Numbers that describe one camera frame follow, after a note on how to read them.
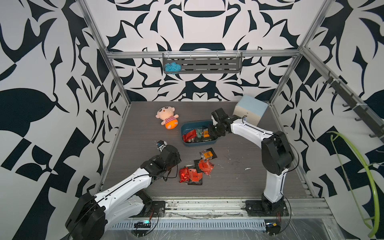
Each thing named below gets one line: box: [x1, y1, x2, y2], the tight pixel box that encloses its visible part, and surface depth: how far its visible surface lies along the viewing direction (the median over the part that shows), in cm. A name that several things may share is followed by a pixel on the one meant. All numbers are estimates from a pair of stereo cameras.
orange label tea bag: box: [199, 147, 218, 160], surface depth 94 cm
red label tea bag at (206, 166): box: [198, 158, 215, 176], surface depth 89 cm
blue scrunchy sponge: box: [164, 62, 182, 75], surface depth 93 cm
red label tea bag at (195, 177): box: [188, 168, 203, 185], surface depth 85 cm
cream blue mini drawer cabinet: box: [233, 95, 269, 126], surface depth 100 cm
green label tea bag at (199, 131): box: [196, 128, 203, 138], surface depth 99 cm
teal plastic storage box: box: [180, 120, 219, 147], surface depth 98 cm
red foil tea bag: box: [179, 167, 191, 183], surface depth 84 cm
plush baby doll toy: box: [155, 106, 179, 130], surface depth 106 cm
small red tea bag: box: [182, 129, 197, 143], surface depth 99 cm
